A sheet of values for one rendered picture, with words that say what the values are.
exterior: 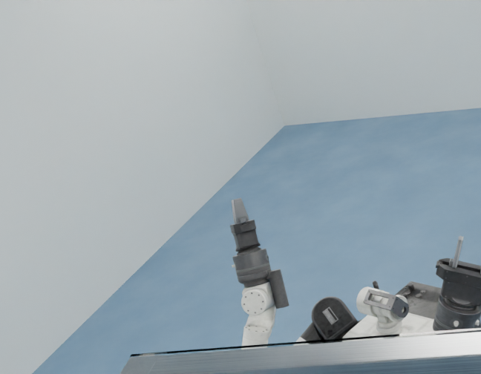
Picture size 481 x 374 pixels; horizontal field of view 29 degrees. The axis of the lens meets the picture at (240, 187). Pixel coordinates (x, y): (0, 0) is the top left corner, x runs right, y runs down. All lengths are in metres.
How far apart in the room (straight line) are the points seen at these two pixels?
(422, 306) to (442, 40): 4.49
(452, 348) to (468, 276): 0.50
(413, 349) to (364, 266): 3.75
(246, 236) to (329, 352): 0.91
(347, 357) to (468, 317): 0.52
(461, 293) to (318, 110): 5.49
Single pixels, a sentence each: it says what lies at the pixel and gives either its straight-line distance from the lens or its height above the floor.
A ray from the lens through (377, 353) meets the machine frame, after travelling 1.43.
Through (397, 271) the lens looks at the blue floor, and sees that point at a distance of 5.02.
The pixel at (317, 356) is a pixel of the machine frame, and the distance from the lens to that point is 1.46.
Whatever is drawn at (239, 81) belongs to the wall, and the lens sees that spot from 7.02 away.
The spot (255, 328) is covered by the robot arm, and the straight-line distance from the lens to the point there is 2.40.
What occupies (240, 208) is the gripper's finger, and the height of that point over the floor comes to 1.57.
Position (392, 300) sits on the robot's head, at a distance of 2.20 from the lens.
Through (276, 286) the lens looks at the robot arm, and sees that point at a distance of 2.34.
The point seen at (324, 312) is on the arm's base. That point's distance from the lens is 2.44.
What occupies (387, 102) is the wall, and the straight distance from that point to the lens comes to 7.06.
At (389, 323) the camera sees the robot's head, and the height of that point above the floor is 1.27.
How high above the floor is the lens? 2.50
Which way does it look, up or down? 22 degrees down
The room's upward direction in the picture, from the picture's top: 19 degrees counter-clockwise
